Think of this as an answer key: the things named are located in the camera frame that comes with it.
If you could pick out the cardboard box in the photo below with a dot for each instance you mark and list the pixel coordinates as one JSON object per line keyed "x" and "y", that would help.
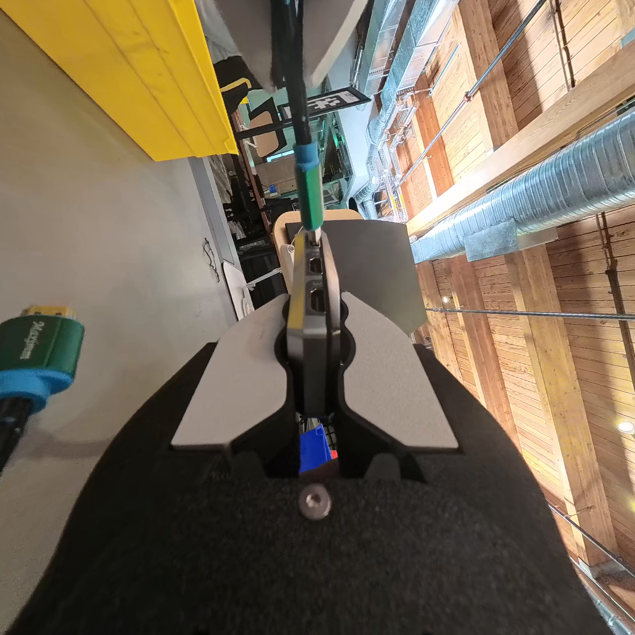
{"x": 278, "y": 173}

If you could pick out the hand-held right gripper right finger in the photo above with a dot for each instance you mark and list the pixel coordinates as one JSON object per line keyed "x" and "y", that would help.
{"x": 397, "y": 392}

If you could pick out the blue storage bin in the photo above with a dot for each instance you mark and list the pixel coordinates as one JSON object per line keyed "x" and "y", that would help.
{"x": 312, "y": 449}

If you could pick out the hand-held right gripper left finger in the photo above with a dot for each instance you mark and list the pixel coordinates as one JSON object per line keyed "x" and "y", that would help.
{"x": 238, "y": 392}

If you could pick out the yellow storage bin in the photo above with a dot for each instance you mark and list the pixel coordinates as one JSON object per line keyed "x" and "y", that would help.
{"x": 139, "y": 64}

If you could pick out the wooden board with dark panel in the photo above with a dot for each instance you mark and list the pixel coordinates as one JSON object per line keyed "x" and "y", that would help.
{"x": 372, "y": 273}

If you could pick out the black video switch box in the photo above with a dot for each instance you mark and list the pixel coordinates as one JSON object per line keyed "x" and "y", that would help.
{"x": 312, "y": 372}

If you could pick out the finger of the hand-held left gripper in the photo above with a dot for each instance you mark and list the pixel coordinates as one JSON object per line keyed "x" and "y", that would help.
{"x": 332, "y": 29}

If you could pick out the black framed sign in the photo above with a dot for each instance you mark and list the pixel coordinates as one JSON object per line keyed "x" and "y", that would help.
{"x": 337, "y": 101}

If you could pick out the silver ventilation duct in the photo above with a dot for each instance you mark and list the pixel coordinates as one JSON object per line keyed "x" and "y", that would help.
{"x": 545, "y": 188}

